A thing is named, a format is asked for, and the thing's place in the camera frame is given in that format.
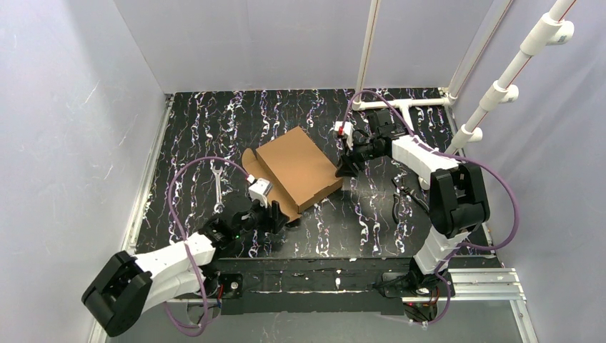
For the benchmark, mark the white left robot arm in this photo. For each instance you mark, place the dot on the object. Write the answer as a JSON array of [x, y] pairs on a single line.
[[128, 285]]

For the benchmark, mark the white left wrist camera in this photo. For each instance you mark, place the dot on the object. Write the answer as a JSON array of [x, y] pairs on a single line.
[[259, 190]]

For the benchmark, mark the black handled pliers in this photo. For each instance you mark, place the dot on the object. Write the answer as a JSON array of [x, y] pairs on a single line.
[[404, 198]]

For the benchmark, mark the silver open-end wrench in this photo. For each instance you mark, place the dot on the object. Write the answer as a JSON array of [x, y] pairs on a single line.
[[217, 172]]

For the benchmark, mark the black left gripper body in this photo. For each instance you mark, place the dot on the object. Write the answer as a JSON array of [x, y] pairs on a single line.
[[264, 213]]

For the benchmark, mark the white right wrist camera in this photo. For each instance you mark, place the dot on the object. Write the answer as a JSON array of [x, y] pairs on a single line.
[[343, 130]]

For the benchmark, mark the brown cardboard box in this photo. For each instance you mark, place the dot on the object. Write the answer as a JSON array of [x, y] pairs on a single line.
[[300, 172]]

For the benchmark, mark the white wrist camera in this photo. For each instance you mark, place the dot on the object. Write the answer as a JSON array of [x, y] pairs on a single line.
[[259, 190], [343, 130]]

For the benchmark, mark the white PVC pipe frame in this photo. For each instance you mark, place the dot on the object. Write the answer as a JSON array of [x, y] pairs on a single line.
[[458, 81]]

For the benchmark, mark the white PVC camera pole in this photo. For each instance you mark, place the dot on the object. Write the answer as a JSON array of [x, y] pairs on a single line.
[[551, 29]]

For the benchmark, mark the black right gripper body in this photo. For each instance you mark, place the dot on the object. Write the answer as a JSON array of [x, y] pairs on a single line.
[[353, 156]]

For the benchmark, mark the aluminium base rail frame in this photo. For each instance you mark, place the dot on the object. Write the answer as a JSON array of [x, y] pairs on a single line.
[[302, 285]]

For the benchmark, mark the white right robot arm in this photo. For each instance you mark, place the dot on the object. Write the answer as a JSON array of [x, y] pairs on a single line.
[[457, 200]]

